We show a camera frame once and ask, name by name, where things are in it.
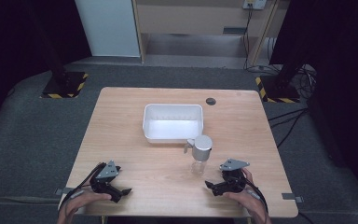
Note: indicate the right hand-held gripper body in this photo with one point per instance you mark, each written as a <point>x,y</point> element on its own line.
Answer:
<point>233,174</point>

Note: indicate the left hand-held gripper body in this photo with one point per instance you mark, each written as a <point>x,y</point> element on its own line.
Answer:
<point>107,172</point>

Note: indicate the person's left hand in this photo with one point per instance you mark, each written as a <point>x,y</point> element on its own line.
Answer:
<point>87,200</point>

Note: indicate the person's right hand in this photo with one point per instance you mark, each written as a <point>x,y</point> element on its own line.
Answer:
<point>246,200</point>

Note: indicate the clear bottle with silver cap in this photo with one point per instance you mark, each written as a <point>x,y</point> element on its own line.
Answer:
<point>201,151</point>

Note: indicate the white plastic bin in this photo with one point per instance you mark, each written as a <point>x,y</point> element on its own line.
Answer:
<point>173,128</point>

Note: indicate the grey round table grommet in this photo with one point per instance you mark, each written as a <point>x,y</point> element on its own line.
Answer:
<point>210,101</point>

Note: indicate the black striped stand base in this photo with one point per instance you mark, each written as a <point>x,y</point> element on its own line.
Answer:
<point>70,85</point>
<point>276,91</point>

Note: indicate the white cabinet panel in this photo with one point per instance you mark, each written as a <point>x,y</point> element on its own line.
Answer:
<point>108,28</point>

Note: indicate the dark curtain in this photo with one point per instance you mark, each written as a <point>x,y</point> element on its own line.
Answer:
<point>9,46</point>
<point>345,77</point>

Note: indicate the grey metal table bracket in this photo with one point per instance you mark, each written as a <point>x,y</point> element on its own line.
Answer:
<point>292,197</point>
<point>63,191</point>

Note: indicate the black stand post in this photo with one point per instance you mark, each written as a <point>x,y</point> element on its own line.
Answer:
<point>54,53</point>
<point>289,73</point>

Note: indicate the white wall socket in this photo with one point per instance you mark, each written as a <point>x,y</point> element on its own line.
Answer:
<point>254,3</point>

